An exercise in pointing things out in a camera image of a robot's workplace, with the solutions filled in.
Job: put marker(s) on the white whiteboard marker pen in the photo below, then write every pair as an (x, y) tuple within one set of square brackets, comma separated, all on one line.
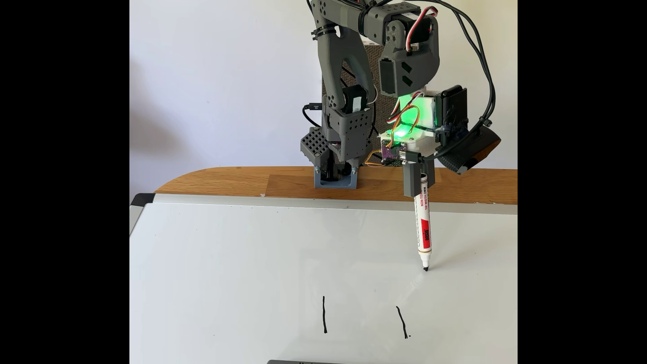
[(423, 227)]

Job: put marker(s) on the brown textured panel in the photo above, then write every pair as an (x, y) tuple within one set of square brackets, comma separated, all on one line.
[(382, 106)]

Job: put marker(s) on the grey Da Pinchi pen holder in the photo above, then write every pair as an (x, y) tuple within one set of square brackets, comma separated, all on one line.
[(303, 362)]

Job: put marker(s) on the white whiteboard silver frame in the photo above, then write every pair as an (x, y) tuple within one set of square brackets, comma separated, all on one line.
[(202, 283)]

